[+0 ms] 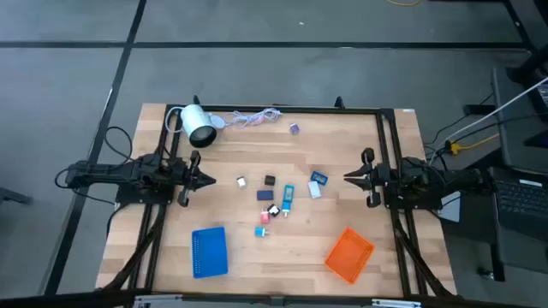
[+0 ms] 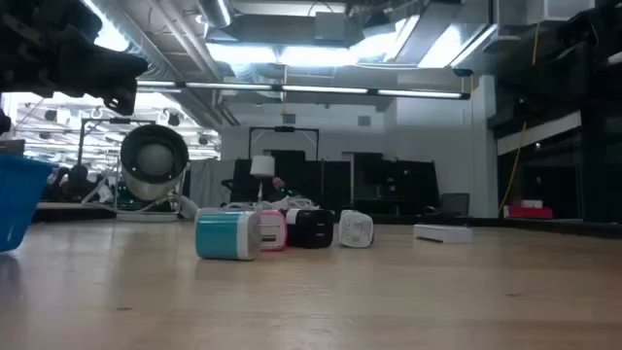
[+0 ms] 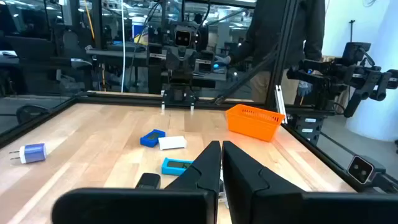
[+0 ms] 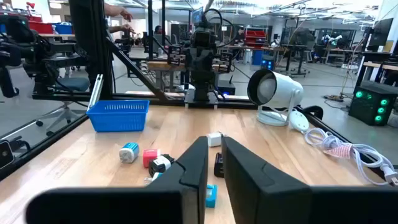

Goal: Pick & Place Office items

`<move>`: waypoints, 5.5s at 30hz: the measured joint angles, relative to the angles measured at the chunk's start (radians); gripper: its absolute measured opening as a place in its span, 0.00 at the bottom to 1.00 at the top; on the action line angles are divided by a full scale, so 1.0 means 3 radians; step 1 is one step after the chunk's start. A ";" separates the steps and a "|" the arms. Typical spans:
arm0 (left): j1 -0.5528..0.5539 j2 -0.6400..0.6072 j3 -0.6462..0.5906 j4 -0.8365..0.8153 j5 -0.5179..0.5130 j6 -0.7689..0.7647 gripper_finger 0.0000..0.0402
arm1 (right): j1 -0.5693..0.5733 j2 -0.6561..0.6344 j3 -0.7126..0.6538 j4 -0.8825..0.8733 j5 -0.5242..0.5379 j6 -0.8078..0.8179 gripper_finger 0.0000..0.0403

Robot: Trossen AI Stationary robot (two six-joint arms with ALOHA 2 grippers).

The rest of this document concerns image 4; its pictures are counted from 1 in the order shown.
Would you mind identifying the black monitor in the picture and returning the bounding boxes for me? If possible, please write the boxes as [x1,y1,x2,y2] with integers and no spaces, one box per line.
[368,17,394,47]

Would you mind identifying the red bin rack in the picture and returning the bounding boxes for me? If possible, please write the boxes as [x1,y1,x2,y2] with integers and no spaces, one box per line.
[244,27,267,48]

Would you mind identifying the white cube charger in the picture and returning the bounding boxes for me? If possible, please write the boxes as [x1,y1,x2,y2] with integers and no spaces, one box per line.
[206,131,224,147]

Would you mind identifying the black diagonal frame brace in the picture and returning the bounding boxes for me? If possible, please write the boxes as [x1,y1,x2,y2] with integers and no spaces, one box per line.
[105,36,170,102]

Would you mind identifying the computer tower green lights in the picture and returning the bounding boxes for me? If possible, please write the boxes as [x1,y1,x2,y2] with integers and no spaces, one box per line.
[348,81,398,127]

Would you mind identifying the blue storage bin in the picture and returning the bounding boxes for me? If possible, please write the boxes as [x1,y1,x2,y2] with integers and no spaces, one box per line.
[52,22,74,35]

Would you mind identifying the wooden background workbench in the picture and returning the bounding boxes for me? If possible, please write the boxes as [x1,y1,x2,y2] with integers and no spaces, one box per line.
[147,60,188,91]

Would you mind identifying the white spot lamp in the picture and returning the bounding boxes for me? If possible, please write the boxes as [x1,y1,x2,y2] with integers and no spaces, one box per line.
[247,68,305,127]

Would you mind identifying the black box blue light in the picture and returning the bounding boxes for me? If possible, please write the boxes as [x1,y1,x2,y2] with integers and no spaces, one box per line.
[217,75,236,96]

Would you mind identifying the white power cord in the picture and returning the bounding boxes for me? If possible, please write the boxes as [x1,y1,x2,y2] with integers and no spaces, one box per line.
[289,110,398,187]

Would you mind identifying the red wall charger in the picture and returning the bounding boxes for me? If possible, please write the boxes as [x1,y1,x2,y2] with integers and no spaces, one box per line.
[142,149,162,168]

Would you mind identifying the blue plastic basket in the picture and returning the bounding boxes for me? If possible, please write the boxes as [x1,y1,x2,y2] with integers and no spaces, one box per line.
[86,99,150,133]

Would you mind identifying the white charger blue cap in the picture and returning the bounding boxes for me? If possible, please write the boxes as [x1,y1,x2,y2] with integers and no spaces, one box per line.
[119,142,140,164]

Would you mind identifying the cyan framed display tag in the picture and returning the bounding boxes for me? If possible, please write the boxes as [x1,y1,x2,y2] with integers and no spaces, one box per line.
[205,184,218,208]

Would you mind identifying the cyan charger white end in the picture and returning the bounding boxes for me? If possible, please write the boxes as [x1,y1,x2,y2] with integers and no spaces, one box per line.
[144,172,163,185]

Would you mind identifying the silver aluminium profile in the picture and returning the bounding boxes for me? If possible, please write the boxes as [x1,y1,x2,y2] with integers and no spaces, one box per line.
[87,73,104,111]

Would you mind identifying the black rounded device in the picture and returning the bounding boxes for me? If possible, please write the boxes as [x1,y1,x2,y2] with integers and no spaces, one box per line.
[0,139,15,170]

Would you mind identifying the grey office chair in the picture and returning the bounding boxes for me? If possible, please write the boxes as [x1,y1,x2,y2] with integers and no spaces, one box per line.
[35,77,91,136]

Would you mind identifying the red storage bin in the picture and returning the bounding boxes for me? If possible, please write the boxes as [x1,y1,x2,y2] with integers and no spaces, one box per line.
[27,20,54,34]

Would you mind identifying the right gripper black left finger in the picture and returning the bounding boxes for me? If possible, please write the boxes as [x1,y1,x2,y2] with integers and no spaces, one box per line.
[26,136,209,224]

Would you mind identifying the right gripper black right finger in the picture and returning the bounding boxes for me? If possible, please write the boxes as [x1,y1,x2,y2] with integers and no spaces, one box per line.
[221,136,398,224]

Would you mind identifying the small black power adapter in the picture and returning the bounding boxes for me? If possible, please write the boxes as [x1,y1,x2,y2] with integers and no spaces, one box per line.
[213,152,224,179]

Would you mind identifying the red white paper tag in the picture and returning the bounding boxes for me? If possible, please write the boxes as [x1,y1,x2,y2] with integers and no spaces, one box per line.
[323,142,354,160]

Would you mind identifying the black frame upright post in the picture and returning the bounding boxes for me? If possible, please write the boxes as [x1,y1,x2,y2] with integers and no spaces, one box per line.
[68,0,113,100]

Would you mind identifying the black wall charger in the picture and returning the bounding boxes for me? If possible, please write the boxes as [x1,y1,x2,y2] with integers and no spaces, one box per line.
[148,154,175,178]

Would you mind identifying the blue lit computer case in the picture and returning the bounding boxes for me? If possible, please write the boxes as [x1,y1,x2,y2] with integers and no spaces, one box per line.
[260,55,275,71]

